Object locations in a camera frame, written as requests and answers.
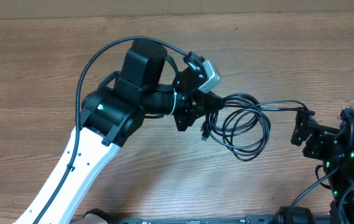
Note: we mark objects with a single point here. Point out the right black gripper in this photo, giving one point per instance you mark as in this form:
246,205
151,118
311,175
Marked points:
320,137

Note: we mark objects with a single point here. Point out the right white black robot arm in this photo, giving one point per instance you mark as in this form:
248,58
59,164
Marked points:
339,172

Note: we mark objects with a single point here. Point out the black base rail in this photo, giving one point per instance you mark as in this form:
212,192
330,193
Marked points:
97,216

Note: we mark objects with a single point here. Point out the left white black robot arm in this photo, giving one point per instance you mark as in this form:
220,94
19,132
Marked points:
108,116

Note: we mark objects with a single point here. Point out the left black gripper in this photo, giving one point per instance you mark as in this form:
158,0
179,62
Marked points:
196,104

